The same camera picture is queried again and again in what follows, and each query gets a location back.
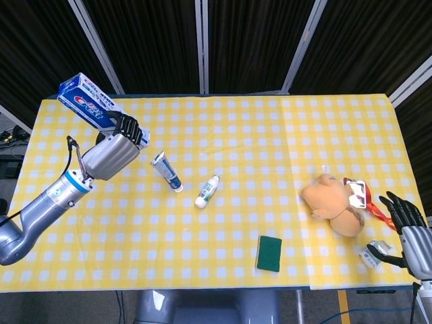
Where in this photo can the white plastic bottle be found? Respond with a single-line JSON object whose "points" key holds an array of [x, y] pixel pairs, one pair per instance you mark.
{"points": [[206, 194]]}

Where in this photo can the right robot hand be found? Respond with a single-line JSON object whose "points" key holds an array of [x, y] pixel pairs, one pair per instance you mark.
{"points": [[416, 246]]}

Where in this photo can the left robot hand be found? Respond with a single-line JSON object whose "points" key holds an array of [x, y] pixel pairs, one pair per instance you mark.
{"points": [[108, 157]]}

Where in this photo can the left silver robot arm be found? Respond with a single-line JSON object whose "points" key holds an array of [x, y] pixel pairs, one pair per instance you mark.
{"points": [[44, 202]]}

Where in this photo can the white screen frame post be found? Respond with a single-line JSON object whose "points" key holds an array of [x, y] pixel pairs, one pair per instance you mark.
{"points": [[98, 47], [302, 47], [202, 44], [410, 81], [15, 118]]}

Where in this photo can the white blue toothpaste tube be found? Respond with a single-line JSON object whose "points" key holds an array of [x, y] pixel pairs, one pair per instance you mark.
{"points": [[167, 172]]}

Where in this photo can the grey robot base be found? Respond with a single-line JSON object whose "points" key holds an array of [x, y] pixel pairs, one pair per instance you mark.
{"points": [[202, 307]]}

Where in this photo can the green yellow sponge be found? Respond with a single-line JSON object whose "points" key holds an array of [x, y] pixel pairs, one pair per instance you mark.
{"points": [[269, 253]]}

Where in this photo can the tan plush toy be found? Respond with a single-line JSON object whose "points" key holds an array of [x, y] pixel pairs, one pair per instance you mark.
{"points": [[327, 199]]}

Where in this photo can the black folding screen panel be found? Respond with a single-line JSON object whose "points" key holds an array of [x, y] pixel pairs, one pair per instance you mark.
{"points": [[37, 47], [371, 40], [256, 44], [152, 44]]}

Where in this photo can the red ribbon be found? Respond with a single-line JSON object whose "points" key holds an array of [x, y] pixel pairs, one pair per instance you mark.
{"points": [[379, 212]]}

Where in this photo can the white red toy glasses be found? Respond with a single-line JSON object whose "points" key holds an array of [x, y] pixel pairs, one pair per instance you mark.
{"points": [[357, 194]]}

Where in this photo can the small white crumpled packet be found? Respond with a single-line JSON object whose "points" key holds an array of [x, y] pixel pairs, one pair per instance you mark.
{"points": [[367, 257]]}

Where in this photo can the yellow white checked tablecloth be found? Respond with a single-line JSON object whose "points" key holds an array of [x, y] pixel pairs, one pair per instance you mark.
{"points": [[236, 141]]}

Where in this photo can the blue white toothpaste box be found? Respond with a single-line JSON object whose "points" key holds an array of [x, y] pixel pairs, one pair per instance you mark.
{"points": [[84, 98]]}

